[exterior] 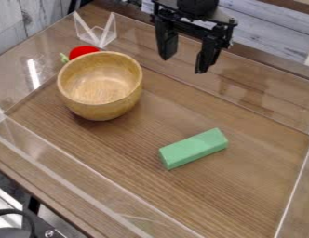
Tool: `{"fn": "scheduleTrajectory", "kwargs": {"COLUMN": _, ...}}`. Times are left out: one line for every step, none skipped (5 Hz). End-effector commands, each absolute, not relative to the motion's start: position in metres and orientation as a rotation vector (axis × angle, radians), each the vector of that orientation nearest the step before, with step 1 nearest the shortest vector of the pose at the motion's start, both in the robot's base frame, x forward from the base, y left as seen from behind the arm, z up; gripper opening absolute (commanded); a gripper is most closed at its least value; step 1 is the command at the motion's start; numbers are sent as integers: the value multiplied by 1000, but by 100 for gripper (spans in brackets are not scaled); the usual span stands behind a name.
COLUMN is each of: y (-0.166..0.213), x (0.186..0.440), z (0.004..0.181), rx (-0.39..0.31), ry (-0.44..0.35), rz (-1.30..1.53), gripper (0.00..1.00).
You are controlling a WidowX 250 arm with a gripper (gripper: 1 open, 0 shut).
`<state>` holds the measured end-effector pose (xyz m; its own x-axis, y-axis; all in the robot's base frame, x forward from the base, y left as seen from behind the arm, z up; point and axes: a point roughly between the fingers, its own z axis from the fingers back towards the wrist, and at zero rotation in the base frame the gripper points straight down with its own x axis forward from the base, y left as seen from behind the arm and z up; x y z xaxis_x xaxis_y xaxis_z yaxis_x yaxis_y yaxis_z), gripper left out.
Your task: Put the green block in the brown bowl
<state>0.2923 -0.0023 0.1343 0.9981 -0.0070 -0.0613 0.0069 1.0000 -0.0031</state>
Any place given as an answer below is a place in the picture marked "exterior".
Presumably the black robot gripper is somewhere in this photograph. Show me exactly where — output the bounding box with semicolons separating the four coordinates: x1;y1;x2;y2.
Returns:
151;0;238;73

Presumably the green rectangular block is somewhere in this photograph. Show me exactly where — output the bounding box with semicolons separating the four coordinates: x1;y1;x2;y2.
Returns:
158;128;228;170

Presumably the brown wooden bowl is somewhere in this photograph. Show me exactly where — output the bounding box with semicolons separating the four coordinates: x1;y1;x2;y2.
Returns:
56;51;143;121

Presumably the red toy apple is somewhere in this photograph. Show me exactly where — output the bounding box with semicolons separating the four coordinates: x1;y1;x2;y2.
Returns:
60;46;100;63

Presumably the clear acrylic corner bracket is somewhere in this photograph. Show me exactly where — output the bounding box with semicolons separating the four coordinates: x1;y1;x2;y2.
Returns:
72;12;118;48

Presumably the clear acrylic tray wall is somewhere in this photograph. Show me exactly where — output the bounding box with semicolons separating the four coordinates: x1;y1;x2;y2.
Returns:
0;109;203;238

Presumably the black cable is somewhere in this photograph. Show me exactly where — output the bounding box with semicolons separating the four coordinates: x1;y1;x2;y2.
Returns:
0;208;37;238

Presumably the black table leg bracket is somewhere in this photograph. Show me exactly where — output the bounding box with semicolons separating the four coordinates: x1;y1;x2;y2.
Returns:
23;195;65;238

